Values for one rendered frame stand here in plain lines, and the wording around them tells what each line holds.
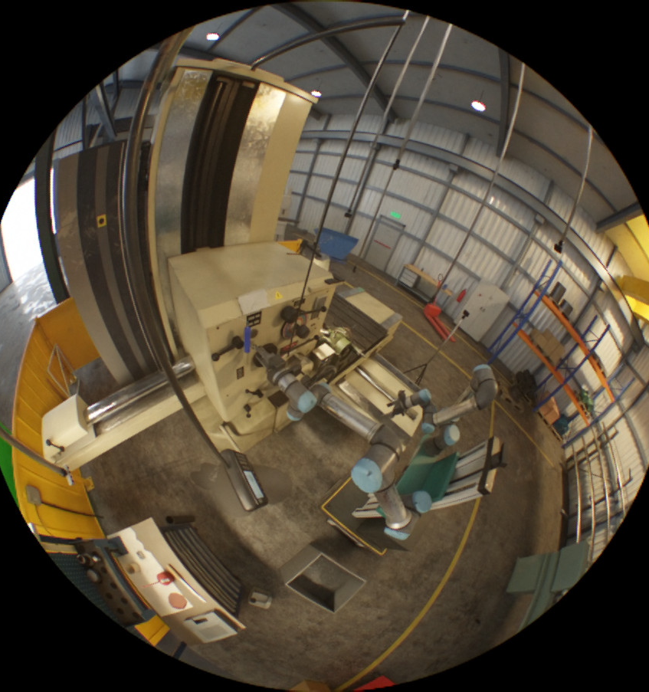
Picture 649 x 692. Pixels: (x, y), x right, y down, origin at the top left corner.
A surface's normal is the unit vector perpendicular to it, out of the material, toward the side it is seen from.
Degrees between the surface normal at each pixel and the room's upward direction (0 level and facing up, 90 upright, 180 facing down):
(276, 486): 0
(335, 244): 90
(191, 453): 0
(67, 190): 90
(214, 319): 45
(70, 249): 90
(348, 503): 0
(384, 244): 90
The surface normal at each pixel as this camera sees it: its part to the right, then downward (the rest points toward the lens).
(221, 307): 0.69, -0.07
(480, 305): -0.65, 0.37
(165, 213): 0.71, 0.61
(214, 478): 0.27, -0.70
